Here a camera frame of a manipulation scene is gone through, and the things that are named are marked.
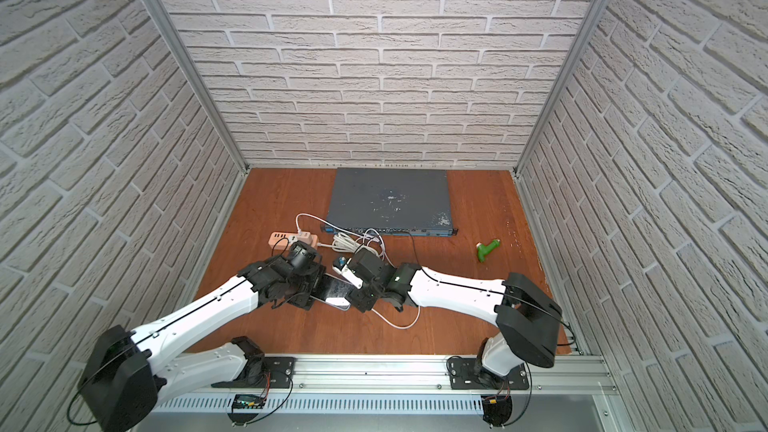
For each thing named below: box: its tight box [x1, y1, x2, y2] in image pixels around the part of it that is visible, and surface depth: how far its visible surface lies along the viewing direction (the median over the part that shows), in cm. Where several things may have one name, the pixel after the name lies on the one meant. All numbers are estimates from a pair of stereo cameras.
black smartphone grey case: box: [310, 273, 354, 311], surface depth 83 cm
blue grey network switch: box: [321, 167, 458, 237], surface depth 106 cm
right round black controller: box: [481, 395, 513, 427], surface depth 72 cm
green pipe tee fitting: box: [476, 239, 501, 263], surface depth 98 cm
